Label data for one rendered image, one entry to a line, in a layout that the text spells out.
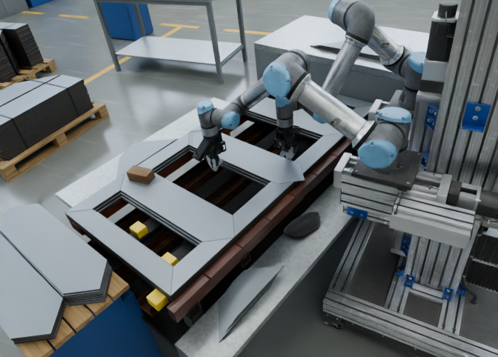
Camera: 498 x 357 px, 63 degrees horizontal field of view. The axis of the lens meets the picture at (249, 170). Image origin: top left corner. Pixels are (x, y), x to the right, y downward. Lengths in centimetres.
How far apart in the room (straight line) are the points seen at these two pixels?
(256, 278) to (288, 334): 75
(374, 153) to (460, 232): 41
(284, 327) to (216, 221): 89
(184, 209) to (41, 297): 63
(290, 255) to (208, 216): 39
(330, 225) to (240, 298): 55
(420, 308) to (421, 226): 75
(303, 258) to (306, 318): 70
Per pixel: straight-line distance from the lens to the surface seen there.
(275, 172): 190
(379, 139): 140
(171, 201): 185
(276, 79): 142
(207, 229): 168
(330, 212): 194
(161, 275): 157
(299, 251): 178
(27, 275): 183
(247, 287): 164
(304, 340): 233
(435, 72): 168
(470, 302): 234
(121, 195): 202
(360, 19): 168
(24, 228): 205
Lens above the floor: 204
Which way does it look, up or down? 38 degrees down
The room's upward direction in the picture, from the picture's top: 8 degrees counter-clockwise
